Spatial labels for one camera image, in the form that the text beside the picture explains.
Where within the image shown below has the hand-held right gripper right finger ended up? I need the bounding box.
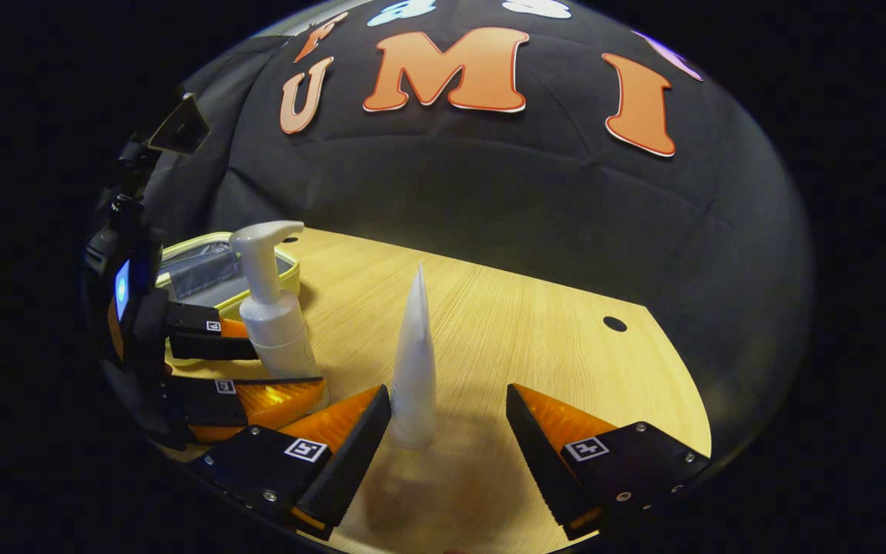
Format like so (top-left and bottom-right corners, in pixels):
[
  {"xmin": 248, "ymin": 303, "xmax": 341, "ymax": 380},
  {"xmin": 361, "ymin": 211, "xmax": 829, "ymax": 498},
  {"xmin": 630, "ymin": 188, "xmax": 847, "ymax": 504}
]
[{"xmin": 505, "ymin": 382, "xmax": 713, "ymax": 541}]

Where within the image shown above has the white squeeze tube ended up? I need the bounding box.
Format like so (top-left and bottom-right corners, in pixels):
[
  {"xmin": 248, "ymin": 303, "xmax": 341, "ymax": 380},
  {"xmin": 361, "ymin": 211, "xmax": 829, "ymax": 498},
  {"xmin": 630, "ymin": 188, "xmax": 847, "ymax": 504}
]
[{"xmin": 389, "ymin": 263, "xmax": 438, "ymax": 451}]

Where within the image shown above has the cream yellow suitcase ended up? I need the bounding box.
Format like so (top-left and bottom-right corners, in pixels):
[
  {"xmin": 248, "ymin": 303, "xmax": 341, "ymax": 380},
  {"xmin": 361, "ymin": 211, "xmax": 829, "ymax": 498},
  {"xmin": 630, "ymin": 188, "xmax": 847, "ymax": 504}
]
[{"xmin": 155, "ymin": 231, "xmax": 303, "ymax": 366}]

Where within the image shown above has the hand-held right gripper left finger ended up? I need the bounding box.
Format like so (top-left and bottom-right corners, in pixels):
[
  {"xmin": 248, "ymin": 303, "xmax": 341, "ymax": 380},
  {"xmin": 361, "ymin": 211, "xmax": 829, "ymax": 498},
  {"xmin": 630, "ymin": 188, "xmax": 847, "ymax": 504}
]
[{"xmin": 189, "ymin": 385, "xmax": 394, "ymax": 542}]

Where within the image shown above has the white pump bottle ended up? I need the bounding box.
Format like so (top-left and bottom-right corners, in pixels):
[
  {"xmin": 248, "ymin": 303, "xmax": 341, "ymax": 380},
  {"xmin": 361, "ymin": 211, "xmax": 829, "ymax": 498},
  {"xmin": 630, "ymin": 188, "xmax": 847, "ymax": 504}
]
[{"xmin": 229, "ymin": 221, "xmax": 322, "ymax": 389}]

